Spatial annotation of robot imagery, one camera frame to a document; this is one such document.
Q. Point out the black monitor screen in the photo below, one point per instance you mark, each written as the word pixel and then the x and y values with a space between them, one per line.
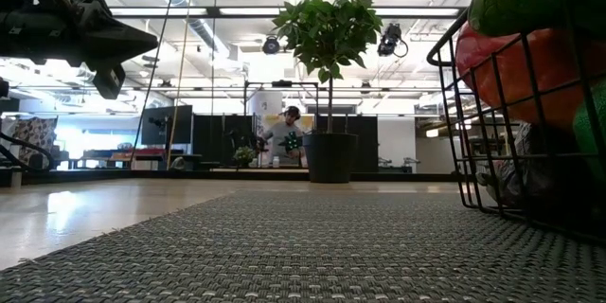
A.
pixel 165 125

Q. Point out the green potted plant black pot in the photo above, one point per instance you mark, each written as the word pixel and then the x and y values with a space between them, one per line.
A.
pixel 326 28

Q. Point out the black background rig frame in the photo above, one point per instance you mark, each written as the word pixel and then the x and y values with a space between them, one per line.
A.
pixel 282 83

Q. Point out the green cucumber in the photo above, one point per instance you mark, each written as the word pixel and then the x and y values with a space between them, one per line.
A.
pixel 592 128
pixel 521 0

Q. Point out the grey woven placemat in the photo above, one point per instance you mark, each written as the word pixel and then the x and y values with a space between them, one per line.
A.
pixel 308 255

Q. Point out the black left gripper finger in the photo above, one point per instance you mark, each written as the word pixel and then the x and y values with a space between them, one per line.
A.
pixel 123 47
pixel 110 83

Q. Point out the floral patterned cushion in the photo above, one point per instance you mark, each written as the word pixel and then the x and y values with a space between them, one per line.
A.
pixel 35 132

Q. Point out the person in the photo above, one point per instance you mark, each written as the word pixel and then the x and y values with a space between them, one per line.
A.
pixel 279 135

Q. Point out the round black ceiling spotlight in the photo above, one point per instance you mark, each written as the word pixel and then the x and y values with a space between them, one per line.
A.
pixel 271 46

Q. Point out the small potted flowers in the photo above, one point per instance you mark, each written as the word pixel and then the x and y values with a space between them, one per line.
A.
pixel 244 155

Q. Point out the white pillar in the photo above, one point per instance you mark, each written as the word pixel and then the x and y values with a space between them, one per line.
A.
pixel 258 104

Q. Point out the black partition panel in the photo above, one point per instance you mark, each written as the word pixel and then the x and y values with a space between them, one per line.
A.
pixel 222 137
pixel 367 142

